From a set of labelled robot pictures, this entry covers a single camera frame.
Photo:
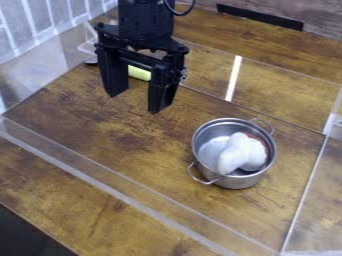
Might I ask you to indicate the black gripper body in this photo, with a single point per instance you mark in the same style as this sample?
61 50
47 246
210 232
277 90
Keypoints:
141 38

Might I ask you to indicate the yellow green toy vegetable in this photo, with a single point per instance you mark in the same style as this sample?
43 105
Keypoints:
139 73

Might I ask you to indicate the silver metal pot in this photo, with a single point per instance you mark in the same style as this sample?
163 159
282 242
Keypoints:
209 142

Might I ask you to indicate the black bar on table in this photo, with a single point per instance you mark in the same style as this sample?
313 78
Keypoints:
261 17

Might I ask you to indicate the clear acrylic enclosure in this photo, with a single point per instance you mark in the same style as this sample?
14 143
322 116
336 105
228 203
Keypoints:
98 171

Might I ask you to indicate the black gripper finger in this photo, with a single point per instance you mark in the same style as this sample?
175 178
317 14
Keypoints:
113 75
163 87

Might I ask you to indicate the white red toy mushroom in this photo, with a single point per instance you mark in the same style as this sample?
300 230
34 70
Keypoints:
245 153

